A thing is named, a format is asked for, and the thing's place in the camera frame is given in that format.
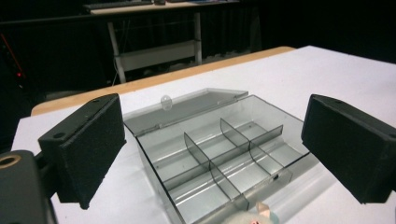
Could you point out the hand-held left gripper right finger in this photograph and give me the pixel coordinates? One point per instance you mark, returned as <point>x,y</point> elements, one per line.
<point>351,146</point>

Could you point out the white plush toy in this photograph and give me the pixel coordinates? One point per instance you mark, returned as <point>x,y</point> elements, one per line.
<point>253,216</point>

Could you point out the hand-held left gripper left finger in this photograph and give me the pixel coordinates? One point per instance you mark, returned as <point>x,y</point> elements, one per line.
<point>84,149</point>

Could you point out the dark keyboard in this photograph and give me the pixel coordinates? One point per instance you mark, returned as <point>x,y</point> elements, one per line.
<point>116,4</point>

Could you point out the clear plastic compartment box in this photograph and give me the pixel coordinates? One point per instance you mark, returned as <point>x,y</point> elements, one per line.
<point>214,152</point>

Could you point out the white metal-frame desk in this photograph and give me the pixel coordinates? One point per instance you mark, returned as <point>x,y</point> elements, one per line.
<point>155,43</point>

